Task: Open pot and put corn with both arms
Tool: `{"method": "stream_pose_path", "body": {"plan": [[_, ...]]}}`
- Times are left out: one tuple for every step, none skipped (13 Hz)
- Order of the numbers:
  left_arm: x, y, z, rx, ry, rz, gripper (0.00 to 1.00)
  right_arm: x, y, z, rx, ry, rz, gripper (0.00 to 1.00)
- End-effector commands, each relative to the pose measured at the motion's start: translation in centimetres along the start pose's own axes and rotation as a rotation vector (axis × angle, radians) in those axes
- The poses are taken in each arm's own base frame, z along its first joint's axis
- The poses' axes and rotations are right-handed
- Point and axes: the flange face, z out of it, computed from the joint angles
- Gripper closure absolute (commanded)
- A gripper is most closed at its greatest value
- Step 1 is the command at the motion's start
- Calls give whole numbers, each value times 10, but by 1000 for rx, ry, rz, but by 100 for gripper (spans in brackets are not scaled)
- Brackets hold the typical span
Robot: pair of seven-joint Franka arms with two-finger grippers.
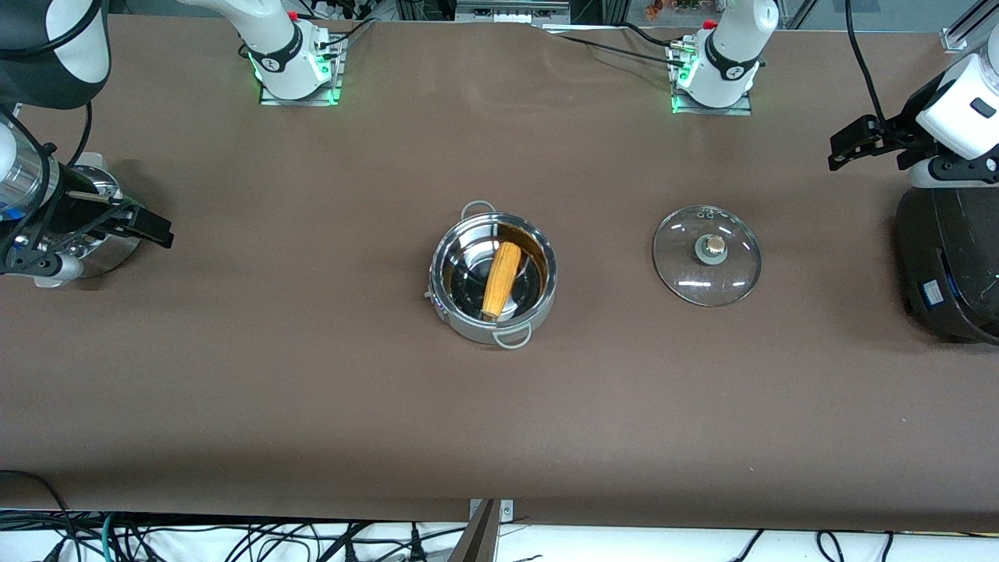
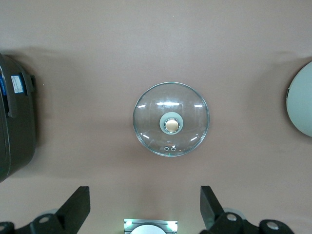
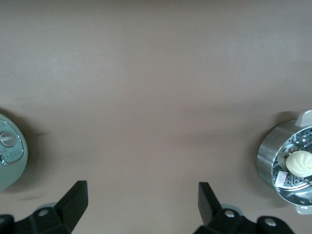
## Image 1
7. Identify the yellow corn cob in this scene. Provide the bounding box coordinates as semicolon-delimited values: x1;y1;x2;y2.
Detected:
481;241;523;322

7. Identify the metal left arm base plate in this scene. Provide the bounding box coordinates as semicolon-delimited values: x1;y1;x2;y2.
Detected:
669;39;755;117

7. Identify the aluminium frame profile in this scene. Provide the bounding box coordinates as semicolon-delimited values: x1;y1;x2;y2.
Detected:
940;0;999;54

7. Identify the black rice cooker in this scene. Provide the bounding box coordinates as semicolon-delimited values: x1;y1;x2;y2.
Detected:
894;186;999;346

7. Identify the glass lid with gold knob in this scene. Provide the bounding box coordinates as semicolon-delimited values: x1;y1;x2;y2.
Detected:
652;205;763;308

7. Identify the grey metal box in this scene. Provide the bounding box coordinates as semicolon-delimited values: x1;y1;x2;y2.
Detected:
455;0;572;24

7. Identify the metal table bracket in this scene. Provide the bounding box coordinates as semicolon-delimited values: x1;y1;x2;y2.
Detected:
449;498;516;562

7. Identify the steel steamer pot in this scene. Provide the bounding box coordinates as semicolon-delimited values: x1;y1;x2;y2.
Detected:
31;151;148;290

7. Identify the steel pot with handles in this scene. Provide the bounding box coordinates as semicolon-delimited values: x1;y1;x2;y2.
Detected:
427;201;560;350

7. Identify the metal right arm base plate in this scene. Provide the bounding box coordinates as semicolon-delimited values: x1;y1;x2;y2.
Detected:
258;33;346;107

